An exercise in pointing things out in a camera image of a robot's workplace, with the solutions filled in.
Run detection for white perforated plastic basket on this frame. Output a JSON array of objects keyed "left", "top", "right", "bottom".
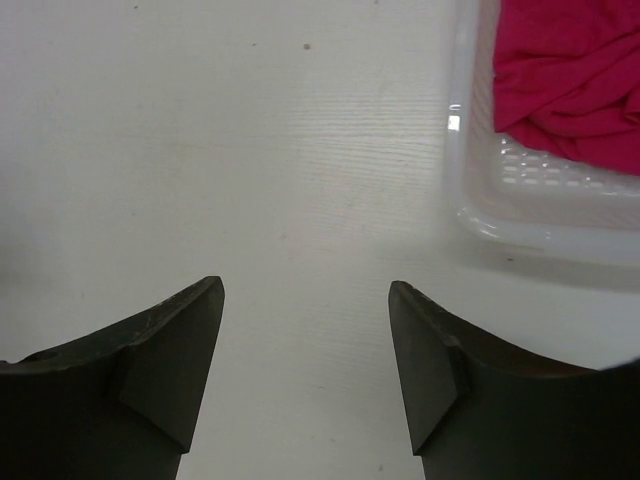
[{"left": 443, "top": 1, "right": 639, "bottom": 266}]

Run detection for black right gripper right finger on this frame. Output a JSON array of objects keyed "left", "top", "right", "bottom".
[{"left": 388, "top": 281, "right": 639, "bottom": 479}]

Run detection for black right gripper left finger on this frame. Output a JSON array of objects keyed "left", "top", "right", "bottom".
[{"left": 1, "top": 276, "right": 225, "bottom": 479}]

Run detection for magenta t-shirt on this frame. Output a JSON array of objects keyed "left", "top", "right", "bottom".
[{"left": 493, "top": 1, "right": 639, "bottom": 175}]

